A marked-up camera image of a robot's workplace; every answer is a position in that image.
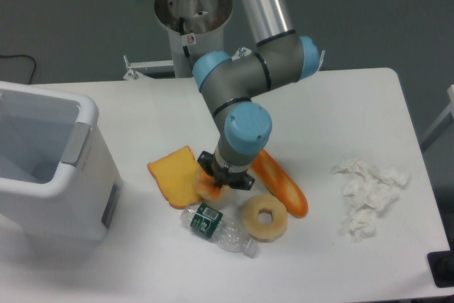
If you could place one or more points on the crushed clear plastic bottle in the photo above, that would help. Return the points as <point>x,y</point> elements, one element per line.
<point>219,229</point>

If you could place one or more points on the white open bin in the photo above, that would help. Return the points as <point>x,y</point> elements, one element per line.
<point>57,173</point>

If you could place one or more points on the long orange baguette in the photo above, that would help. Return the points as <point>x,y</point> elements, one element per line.
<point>280,184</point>

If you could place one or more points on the round knotted bread roll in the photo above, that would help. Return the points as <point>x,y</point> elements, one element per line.
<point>204,186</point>

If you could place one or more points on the beige ring donut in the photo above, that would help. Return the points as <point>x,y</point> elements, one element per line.
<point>264,217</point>

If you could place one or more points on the black device at edge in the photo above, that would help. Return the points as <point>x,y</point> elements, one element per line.
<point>441,266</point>

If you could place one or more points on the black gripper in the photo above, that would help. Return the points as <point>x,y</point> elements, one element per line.
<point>223,176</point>

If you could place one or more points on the orange toast slice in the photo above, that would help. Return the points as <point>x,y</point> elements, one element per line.
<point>174,175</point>

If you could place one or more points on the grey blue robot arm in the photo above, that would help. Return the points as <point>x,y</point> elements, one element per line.
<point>228,85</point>

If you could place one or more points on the crumpled white tissue paper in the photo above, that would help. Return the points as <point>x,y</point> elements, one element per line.
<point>368,193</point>

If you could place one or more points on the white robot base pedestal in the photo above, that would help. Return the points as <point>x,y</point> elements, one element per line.
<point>195,31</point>

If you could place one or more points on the white frame at right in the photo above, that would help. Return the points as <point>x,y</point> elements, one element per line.
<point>442,122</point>

